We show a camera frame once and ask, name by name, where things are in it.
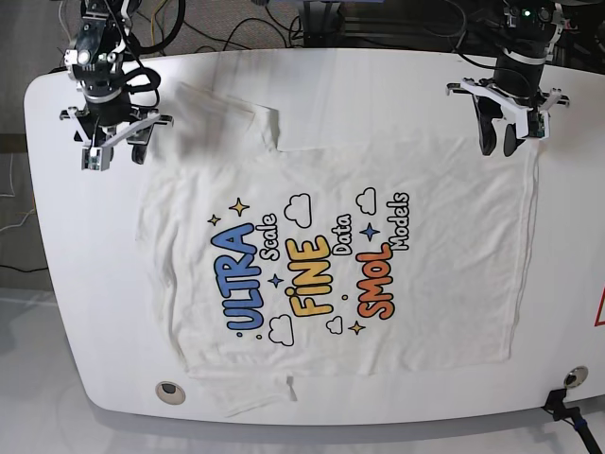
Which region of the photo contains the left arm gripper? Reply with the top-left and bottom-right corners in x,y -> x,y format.
446,78 -> 570,157

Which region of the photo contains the red white warning sticker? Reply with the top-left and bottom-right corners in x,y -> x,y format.
595,289 -> 605,327

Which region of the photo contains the white printed T-shirt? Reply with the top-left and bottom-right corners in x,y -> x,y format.
136,84 -> 538,416

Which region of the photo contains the table cable grommet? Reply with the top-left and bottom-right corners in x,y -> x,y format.
155,381 -> 186,406
563,366 -> 589,389

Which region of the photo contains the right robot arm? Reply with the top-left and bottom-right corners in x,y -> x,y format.
60,1 -> 186,171

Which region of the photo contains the right table cable grommet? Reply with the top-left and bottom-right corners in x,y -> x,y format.
563,366 -> 589,389

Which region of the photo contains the yellow cable on floor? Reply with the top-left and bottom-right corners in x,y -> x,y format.
148,0 -> 158,57

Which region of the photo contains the black clamp with cable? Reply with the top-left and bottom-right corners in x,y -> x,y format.
542,389 -> 602,454

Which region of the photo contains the left table cable grommet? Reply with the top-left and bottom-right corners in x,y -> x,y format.
155,381 -> 186,406

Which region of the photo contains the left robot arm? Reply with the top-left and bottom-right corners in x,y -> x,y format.
446,1 -> 570,157

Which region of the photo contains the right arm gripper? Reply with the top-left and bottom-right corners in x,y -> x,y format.
60,93 -> 174,171

